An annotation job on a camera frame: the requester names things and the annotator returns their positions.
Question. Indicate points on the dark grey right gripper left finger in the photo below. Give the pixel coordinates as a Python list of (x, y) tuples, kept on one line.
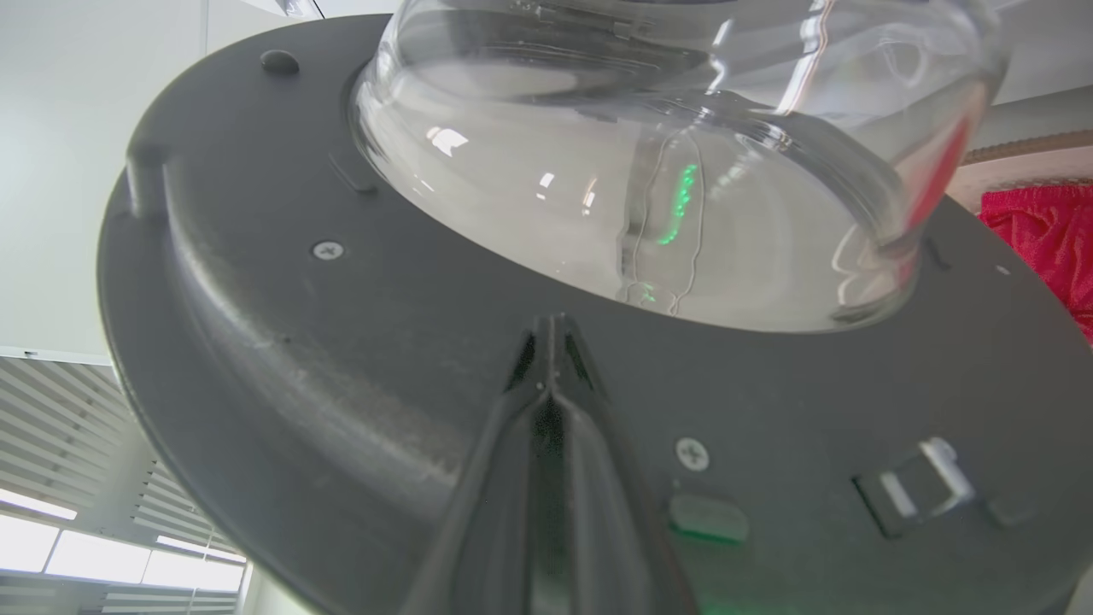
[(487, 512)]

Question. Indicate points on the red cloth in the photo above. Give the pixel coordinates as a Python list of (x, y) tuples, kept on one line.
[(1050, 231)]

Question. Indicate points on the white window blinds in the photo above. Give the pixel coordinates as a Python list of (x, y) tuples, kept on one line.
[(77, 478)]

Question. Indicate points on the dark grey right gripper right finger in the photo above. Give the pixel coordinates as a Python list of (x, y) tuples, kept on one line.
[(615, 512)]

